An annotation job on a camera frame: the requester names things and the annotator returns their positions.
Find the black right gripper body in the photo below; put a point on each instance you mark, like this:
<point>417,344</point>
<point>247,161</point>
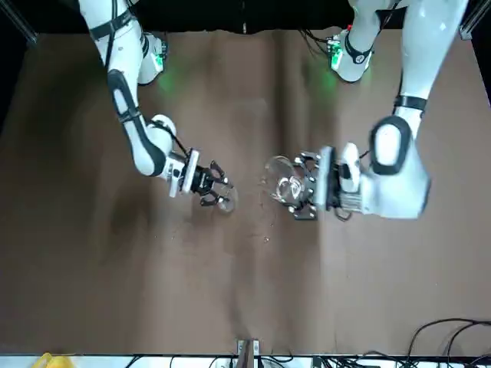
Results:
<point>201,180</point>

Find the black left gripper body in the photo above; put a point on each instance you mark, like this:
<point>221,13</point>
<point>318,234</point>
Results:
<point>311,184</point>

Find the clear glass conical flask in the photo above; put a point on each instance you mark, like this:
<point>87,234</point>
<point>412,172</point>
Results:
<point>226,201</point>

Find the clear glass beaker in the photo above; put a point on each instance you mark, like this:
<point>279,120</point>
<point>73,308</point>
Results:
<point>285,184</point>

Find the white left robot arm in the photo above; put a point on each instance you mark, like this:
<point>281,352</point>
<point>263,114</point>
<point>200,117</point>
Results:
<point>395,184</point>

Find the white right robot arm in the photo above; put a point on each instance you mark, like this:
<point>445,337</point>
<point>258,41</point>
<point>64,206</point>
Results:
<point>130,126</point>

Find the aluminium frame post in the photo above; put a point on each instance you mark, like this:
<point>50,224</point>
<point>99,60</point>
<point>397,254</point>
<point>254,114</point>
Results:
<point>470,21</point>
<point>19,23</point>
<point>247,354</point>

